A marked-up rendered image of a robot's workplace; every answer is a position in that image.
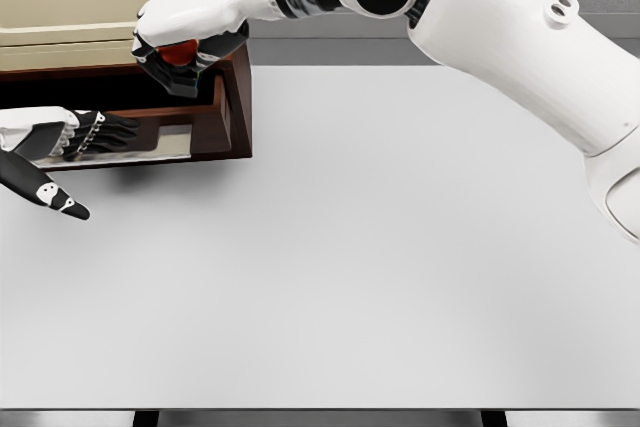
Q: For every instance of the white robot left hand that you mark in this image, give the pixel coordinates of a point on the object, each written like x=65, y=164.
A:
x=30, y=132

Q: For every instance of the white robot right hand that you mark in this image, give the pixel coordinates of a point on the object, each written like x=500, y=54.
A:
x=190, y=2

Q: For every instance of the red button black switch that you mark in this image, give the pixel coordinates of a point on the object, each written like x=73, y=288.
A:
x=177, y=51

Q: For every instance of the dark brown wooden drawer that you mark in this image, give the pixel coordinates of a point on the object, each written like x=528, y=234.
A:
x=240, y=112

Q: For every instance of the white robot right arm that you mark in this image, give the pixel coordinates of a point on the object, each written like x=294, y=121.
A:
x=490, y=27

